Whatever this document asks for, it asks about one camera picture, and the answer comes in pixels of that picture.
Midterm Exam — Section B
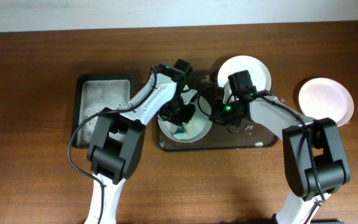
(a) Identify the dark brown serving tray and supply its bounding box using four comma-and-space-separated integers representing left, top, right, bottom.
155, 70, 278, 152

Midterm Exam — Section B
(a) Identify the pale green plastic plate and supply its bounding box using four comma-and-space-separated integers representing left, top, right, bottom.
157, 88, 212, 143

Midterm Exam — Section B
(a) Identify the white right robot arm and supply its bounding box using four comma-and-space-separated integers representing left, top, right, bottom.
209, 70, 351, 223

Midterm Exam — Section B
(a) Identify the cream plastic plate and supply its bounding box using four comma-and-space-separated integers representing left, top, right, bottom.
217, 55, 272, 103

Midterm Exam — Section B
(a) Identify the pink plastic plate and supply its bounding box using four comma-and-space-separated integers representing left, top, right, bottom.
298, 78, 354, 126

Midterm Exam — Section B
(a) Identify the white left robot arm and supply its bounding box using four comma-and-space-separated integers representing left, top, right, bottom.
86, 59, 195, 223

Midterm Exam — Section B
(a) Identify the black soapy water tray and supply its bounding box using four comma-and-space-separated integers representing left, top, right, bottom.
71, 73, 131, 131

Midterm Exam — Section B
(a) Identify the yellow green sponge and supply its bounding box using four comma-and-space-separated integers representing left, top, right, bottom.
173, 126, 188, 140

